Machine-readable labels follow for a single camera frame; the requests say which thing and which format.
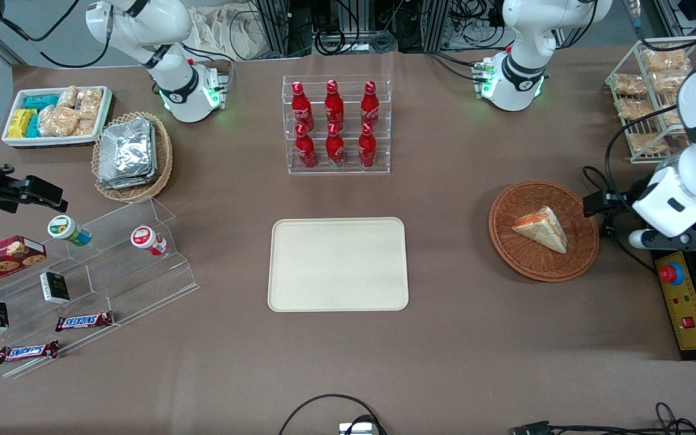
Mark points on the triangular sandwich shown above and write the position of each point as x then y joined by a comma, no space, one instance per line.
542,229

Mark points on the red lid yogurt cup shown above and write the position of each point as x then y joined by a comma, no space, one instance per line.
145,238

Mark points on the clear acrylic bottle rack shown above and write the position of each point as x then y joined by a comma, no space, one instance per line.
336,170

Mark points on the clear acrylic stepped display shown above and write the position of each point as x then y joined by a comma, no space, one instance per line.
124,290

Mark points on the green lid yogurt cup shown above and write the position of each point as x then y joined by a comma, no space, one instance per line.
67,229

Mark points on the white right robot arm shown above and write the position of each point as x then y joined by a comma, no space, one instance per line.
142,24

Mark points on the white plastic sheet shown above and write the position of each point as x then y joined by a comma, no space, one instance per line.
227,30

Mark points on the light tan wicker basket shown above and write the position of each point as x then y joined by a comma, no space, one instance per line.
164,163

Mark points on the red cola bottle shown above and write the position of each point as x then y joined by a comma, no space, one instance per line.
335,148
306,151
301,109
367,150
334,106
370,107

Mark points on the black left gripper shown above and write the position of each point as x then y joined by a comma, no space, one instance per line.
618,202

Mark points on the white rectangular snack bin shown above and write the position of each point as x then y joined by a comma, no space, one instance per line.
16,140

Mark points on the small silver black device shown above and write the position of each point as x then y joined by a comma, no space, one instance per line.
356,429

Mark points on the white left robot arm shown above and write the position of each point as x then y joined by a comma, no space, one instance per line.
523,36

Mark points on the teal snack pack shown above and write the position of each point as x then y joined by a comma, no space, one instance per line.
33,127
41,102

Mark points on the clear bag rice crackers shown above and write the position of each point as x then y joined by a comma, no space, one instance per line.
58,121
67,96
90,103
84,127

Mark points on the yellow snack pack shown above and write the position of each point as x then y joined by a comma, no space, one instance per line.
20,124

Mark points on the aluminium frame post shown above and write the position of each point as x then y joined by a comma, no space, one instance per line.
275,27
435,24

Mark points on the brown round wicker basket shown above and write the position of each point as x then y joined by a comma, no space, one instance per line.
520,257

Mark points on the silver foil container stack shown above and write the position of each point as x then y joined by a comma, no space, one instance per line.
127,154

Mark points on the yellow emergency stop control box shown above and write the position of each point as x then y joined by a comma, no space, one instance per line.
689,314

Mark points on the red tartan cookie box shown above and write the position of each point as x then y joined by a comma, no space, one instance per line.
0,260

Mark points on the brown snickers bar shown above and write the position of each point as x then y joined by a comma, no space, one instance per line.
84,321
26,351

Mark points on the beige rectangular plastic tray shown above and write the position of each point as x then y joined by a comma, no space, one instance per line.
337,266

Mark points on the clear bag fried snack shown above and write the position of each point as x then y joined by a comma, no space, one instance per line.
635,109
670,118
647,143
630,84
667,82
664,59

